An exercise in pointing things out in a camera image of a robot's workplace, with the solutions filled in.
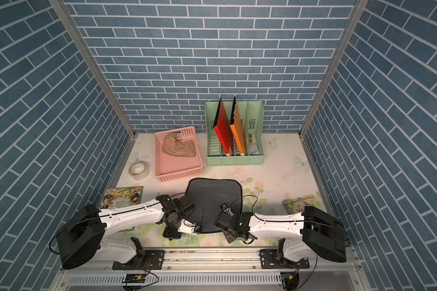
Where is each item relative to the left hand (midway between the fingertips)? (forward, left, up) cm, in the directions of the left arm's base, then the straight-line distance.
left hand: (182, 231), depth 81 cm
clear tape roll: (+28, +28, 0) cm, 40 cm away
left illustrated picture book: (+16, +36, 0) cm, 39 cm away
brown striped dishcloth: (+47, +13, +5) cm, 49 cm away
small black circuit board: (-17, +17, -3) cm, 24 cm away
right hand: (0, -22, 0) cm, 22 cm away
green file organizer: (+60, -35, +17) cm, 71 cm away
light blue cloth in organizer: (+47, -37, +2) cm, 60 cm away
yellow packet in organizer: (+55, -36, +3) cm, 66 cm away
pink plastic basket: (+34, +12, +2) cm, 37 cm away
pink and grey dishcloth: (+19, -10, -1) cm, 21 cm away
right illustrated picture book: (+13, -56, +2) cm, 57 cm away
